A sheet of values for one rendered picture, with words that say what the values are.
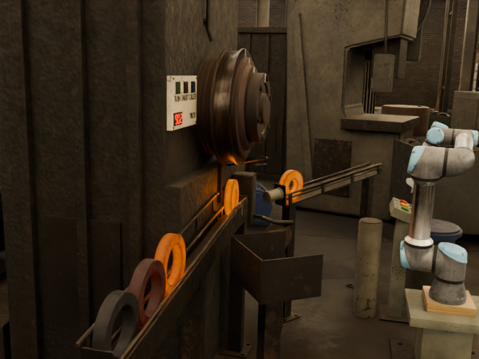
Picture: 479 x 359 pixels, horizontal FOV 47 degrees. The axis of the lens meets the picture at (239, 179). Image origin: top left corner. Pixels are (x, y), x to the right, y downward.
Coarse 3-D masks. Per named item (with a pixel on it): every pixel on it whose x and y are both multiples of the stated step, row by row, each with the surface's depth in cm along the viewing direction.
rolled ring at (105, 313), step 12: (108, 300) 125; (120, 300) 126; (132, 300) 132; (108, 312) 122; (132, 312) 134; (96, 324) 121; (108, 324) 121; (132, 324) 135; (96, 336) 120; (108, 336) 121; (120, 336) 134; (132, 336) 134; (96, 348) 120; (108, 348) 122; (120, 348) 132
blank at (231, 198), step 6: (228, 180) 228; (234, 180) 228; (228, 186) 225; (234, 186) 227; (228, 192) 224; (234, 192) 228; (228, 198) 224; (234, 198) 234; (228, 204) 224; (234, 204) 232; (228, 210) 226
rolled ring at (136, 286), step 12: (144, 264) 142; (156, 264) 146; (132, 276) 139; (144, 276) 139; (156, 276) 150; (132, 288) 138; (144, 288) 140; (156, 288) 152; (156, 300) 151; (144, 312) 141; (144, 324) 141
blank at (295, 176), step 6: (288, 174) 269; (294, 174) 273; (300, 174) 276; (282, 180) 269; (288, 180) 270; (294, 180) 276; (300, 180) 277; (288, 186) 271; (294, 186) 277; (300, 186) 277; (288, 192) 271; (300, 192) 278; (294, 198) 276
